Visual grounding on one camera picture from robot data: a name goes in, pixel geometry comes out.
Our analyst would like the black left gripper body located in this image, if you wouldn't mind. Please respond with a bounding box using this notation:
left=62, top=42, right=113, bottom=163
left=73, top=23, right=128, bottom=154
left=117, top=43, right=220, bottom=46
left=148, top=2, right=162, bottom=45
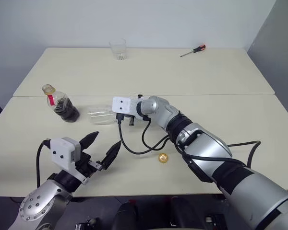
left=75, top=152, right=103, bottom=179

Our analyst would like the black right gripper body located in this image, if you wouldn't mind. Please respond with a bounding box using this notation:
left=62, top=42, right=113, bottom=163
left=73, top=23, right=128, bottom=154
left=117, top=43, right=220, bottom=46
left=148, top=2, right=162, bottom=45
left=123, top=114, right=135, bottom=127

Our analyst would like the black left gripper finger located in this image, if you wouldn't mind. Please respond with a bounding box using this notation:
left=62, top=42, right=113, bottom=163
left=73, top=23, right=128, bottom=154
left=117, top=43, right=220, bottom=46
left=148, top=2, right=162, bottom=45
left=79, top=131, right=99, bottom=154
left=101, top=140, right=122, bottom=171

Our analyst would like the clear plastic bottle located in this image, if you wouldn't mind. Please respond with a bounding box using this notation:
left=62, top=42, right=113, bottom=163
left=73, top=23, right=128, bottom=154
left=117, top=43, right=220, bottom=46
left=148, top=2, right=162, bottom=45
left=87, top=103, right=117, bottom=126

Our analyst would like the plastic bottle with dark drink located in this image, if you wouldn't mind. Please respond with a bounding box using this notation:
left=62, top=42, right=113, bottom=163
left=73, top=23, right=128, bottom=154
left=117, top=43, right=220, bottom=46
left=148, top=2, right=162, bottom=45
left=41, top=83, right=80, bottom=123

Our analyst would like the dark rounded shape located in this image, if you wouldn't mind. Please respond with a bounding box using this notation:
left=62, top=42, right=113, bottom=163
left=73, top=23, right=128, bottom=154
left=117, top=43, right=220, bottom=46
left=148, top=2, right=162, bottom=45
left=111, top=201, right=137, bottom=230

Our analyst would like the clear glass tumbler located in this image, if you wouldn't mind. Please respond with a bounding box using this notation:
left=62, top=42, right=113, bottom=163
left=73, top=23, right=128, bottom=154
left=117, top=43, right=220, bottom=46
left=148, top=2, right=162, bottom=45
left=109, top=38, right=127, bottom=61

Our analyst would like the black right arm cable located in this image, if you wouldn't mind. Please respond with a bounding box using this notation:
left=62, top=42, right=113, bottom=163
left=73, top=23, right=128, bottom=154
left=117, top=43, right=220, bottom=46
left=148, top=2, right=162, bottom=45
left=116, top=113, right=262, bottom=168

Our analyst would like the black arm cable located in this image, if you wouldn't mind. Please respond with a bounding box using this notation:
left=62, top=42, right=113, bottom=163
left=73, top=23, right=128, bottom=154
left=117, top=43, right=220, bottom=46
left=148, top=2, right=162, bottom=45
left=36, top=138, right=53, bottom=187
left=116, top=113, right=262, bottom=168

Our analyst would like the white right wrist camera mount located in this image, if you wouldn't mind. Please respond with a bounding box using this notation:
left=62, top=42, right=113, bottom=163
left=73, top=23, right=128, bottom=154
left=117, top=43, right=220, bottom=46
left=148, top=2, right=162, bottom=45
left=111, top=95, right=139, bottom=119

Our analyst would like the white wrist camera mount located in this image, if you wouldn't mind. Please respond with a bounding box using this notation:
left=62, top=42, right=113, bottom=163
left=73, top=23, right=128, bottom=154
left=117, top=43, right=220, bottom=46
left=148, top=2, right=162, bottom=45
left=49, top=137, right=89, bottom=185
left=111, top=95, right=139, bottom=119

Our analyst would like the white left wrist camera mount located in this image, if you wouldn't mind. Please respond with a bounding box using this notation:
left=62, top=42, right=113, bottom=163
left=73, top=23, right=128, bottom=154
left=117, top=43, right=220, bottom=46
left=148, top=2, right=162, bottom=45
left=49, top=137, right=89, bottom=185

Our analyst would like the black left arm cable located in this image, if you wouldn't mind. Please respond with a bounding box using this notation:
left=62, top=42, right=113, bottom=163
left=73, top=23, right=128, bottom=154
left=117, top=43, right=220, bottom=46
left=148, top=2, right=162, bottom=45
left=36, top=138, right=53, bottom=187

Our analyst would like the red black handled screwdriver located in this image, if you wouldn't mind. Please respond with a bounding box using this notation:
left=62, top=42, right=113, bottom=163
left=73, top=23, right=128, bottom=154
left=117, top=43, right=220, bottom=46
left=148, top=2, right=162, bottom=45
left=180, top=44, right=206, bottom=58

